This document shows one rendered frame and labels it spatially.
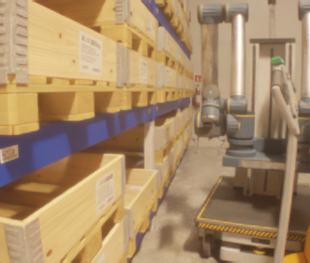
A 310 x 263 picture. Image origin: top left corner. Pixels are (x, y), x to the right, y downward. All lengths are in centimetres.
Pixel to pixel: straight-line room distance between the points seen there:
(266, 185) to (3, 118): 232
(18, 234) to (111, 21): 116
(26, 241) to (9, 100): 35
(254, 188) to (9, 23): 239
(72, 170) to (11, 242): 82
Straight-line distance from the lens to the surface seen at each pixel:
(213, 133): 158
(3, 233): 80
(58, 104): 100
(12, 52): 70
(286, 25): 680
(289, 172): 120
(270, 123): 253
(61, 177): 159
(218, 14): 211
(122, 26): 152
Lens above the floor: 128
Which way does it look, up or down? 8 degrees down
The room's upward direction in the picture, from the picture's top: straight up
